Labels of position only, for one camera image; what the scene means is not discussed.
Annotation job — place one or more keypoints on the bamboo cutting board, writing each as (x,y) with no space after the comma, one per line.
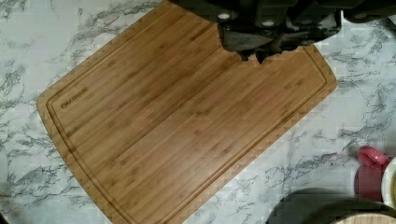
(161,117)

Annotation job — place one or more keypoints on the pink mug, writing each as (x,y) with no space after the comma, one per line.
(375,178)

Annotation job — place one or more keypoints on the dark round pan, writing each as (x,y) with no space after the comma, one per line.
(323,206)

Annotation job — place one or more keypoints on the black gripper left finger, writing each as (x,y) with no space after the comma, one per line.
(245,44)

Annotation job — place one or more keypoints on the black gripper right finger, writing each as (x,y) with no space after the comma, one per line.
(292,37)

